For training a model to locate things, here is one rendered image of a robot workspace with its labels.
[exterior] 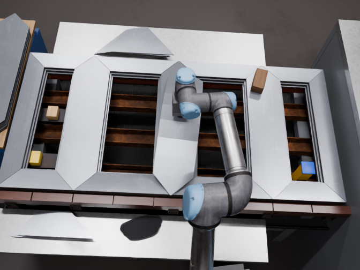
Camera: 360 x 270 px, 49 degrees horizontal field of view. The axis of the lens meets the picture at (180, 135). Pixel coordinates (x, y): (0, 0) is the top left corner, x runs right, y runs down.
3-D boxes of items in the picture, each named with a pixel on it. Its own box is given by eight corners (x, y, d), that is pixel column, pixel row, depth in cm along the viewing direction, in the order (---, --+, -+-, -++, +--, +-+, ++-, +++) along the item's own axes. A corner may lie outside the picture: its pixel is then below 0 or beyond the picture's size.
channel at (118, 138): (16, 127, 205) (13, 122, 200) (328, 143, 212) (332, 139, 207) (13, 141, 201) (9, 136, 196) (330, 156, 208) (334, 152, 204)
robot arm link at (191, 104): (211, 109, 145) (207, 84, 150) (182, 111, 143) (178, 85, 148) (207, 120, 152) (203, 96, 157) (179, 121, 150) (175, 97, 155)
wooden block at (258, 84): (254, 73, 207) (257, 67, 203) (265, 76, 207) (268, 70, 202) (250, 91, 202) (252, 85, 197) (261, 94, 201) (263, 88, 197)
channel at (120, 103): (24, 93, 214) (22, 88, 210) (322, 110, 221) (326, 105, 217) (21, 106, 210) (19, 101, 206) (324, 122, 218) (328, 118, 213)
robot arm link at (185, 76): (177, 83, 147) (174, 65, 151) (175, 99, 157) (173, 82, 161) (197, 82, 148) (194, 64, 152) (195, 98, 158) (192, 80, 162)
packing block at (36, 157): (32, 154, 188) (29, 150, 184) (43, 154, 188) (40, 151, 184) (29, 165, 185) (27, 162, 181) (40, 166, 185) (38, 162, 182)
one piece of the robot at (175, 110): (194, 80, 164) (190, 100, 179) (172, 80, 164) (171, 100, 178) (195, 99, 160) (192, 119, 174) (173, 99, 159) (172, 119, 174)
